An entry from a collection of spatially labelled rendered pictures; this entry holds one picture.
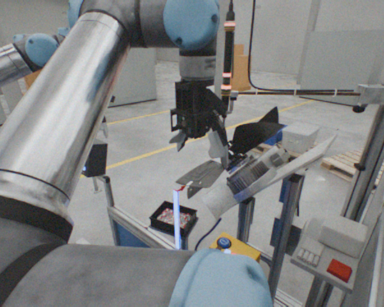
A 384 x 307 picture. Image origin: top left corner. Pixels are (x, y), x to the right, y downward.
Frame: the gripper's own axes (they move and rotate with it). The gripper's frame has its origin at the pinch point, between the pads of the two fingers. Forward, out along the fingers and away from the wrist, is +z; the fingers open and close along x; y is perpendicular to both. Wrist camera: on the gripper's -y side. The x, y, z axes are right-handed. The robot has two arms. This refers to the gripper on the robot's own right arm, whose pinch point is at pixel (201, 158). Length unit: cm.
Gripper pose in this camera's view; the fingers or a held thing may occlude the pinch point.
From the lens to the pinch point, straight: 59.6
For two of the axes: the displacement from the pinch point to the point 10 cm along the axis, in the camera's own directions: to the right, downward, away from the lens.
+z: 0.0, 9.0, 4.4
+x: 7.8, 2.8, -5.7
